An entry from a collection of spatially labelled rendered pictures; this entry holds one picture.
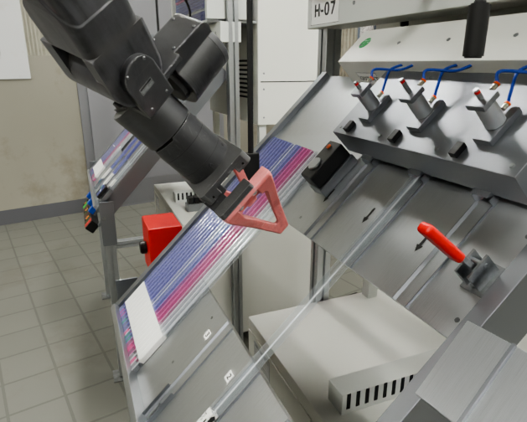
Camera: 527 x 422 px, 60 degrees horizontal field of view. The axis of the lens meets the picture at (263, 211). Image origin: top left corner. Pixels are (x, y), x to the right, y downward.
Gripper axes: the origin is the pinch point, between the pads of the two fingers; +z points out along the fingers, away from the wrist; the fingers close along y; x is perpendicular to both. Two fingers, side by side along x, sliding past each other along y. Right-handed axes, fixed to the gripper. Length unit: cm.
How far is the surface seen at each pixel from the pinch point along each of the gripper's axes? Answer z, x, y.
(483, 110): 4.9, -22.3, -12.2
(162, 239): 24, 25, 77
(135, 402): 12.1, 35.5, 12.2
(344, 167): 13.9, -14.1, 14.0
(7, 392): 36, 120, 124
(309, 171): 10.5, -9.8, 15.8
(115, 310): 12, 36, 42
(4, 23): -67, 20, 355
